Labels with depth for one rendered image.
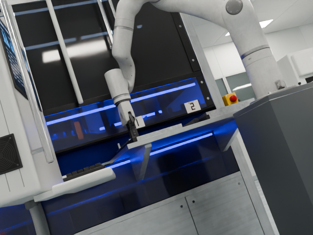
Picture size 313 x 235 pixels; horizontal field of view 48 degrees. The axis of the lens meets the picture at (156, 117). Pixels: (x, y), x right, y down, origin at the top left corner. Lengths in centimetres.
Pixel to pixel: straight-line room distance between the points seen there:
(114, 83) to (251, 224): 104
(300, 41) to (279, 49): 66
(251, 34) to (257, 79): 17
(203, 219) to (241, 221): 22
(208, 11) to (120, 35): 41
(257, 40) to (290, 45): 748
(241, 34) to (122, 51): 54
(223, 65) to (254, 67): 635
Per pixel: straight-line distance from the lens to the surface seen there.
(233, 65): 788
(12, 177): 121
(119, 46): 164
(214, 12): 156
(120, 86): 162
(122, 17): 167
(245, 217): 200
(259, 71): 141
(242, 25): 142
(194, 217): 188
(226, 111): 161
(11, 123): 123
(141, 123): 185
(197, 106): 197
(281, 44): 878
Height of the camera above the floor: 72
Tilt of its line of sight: 9 degrees up
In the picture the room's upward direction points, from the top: 19 degrees counter-clockwise
